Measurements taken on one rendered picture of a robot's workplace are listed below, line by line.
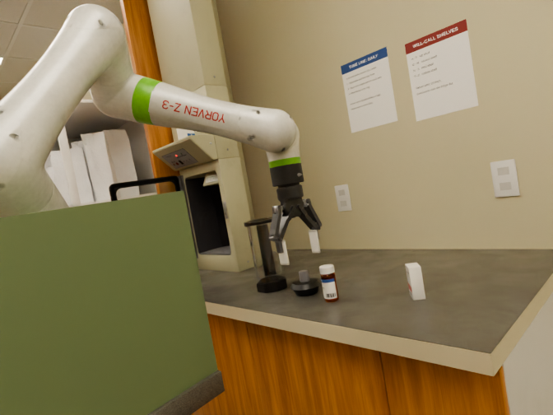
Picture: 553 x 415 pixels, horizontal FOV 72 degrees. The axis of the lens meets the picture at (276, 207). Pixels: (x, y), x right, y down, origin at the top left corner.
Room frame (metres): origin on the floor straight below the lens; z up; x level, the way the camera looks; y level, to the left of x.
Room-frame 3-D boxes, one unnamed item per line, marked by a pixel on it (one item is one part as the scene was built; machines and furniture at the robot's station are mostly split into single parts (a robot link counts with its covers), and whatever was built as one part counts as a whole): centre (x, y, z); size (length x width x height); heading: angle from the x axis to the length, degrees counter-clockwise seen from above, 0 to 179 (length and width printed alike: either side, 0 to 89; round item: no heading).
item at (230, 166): (1.76, 0.22, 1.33); 0.32 x 0.25 x 0.77; 43
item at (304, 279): (1.10, -0.04, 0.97); 0.09 x 0.09 x 0.07
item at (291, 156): (1.09, -0.04, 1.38); 0.13 x 0.11 x 0.14; 172
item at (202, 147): (1.64, 0.35, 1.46); 0.32 x 0.11 x 0.10; 43
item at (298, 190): (1.10, -0.05, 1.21); 0.08 x 0.07 x 0.09; 133
